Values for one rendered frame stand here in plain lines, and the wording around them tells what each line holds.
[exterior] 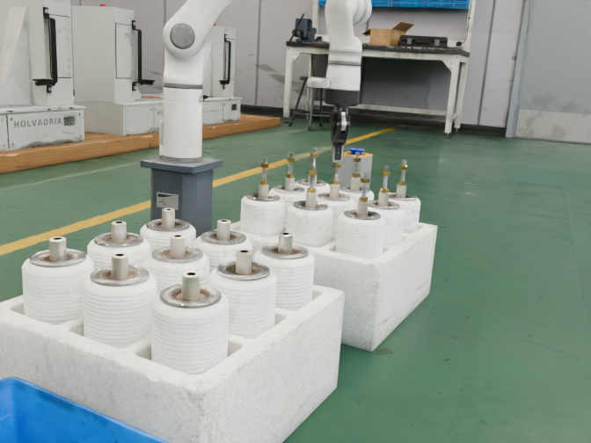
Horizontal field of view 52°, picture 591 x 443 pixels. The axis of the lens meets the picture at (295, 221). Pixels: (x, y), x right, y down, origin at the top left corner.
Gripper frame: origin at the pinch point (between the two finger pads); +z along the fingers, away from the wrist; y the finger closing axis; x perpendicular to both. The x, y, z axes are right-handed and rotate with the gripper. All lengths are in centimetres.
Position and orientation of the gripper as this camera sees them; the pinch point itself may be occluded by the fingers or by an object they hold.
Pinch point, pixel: (337, 153)
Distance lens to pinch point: 136.2
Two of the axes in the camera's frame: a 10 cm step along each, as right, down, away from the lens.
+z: -0.6, 9.7, 2.5
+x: -9.9, -0.4, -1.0
